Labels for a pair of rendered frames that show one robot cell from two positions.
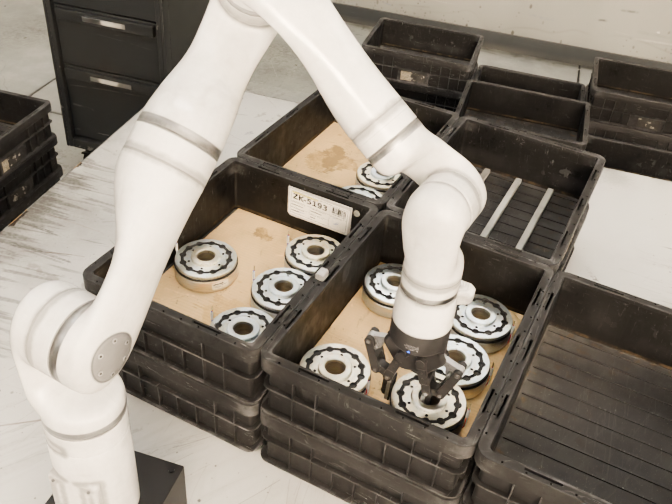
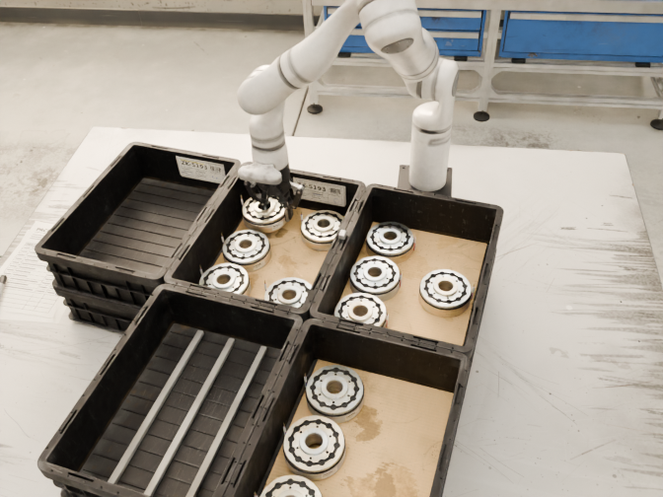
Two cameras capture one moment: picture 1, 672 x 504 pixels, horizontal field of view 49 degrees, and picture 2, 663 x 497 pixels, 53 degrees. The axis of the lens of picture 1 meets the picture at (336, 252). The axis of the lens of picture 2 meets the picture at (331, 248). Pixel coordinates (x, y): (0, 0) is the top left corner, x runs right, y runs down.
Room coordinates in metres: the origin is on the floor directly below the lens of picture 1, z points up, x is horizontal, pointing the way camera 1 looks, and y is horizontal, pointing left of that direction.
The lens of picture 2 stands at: (1.81, -0.06, 1.86)
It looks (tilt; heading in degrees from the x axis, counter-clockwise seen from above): 44 degrees down; 177
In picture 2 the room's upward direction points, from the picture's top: 3 degrees counter-clockwise
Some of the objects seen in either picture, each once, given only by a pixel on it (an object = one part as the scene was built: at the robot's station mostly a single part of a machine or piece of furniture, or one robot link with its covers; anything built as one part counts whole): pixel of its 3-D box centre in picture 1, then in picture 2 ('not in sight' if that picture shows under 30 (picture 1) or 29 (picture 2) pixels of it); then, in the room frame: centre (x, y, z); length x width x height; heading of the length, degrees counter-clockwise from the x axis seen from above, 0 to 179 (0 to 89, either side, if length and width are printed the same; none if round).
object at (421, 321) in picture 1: (431, 290); (265, 155); (0.70, -0.12, 1.05); 0.11 x 0.09 x 0.06; 158
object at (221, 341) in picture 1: (241, 244); (412, 260); (0.92, 0.15, 0.92); 0.40 x 0.30 x 0.02; 156
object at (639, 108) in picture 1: (632, 140); not in sight; (2.43, -1.03, 0.37); 0.40 x 0.30 x 0.45; 76
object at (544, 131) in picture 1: (508, 170); not in sight; (2.14, -0.54, 0.37); 0.40 x 0.30 x 0.45; 76
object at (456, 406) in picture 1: (428, 400); (264, 208); (0.67, -0.14, 0.88); 0.10 x 0.10 x 0.01
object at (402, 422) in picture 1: (418, 313); (271, 232); (0.79, -0.13, 0.92); 0.40 x 0.30 x 0.02; 156
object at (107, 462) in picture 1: (93, 455); (429, 152); (0.53, 0.26, 0.89); 0.09 x 0.09 x 0.17; 75
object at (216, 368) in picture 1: (242, 269); (411, 278); (0.92, 0.15, 0.87); 0.40 x 0.30 x 0.11; 156
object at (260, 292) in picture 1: (283, 289); (374, 274); (0.89, 0.08, 0.86); 0.10 x 0.10 x 0.01
